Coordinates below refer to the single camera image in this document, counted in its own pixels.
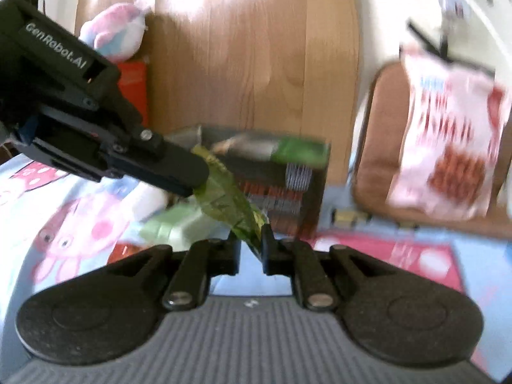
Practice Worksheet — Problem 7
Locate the pale green snack packet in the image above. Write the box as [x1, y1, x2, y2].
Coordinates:
[139, 202, 220, 252]

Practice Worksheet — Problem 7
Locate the dark green wrapper snack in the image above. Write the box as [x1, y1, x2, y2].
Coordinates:
[192, 145, 269, 259]

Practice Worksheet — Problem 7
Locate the red spicy snack packet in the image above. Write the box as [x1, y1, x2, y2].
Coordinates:
[108, 242, 143, 264]

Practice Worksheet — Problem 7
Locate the white round snack pack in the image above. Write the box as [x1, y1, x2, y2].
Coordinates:
[135, 184, 169, 219]

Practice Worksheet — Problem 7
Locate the bright green snack packet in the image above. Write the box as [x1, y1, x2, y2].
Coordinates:
[271, 137, 330, 168]

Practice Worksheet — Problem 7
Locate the black cardboard storage box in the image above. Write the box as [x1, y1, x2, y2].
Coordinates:
[166, 125, 331, 238]

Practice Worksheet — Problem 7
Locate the red gift bag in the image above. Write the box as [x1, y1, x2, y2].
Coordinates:
[117, 61, 149, 127]

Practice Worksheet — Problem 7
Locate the pink blue unicorn plush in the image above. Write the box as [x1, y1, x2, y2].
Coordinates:
[79, 3, 148, 63]

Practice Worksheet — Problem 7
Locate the Peppa Pig blue bedsheet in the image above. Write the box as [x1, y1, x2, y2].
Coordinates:
[1, 155, 511, 380]

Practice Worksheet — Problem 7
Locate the brown seat cushion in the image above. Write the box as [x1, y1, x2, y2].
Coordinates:
[351, 61, 511, 240]

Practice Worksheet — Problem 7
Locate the wooden headboard panel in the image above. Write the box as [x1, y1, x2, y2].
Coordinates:
[76, 0, 360, 184]

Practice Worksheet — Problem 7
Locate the large pink fried-twist bag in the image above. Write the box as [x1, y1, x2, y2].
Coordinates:
[386, 50, 511, 220]

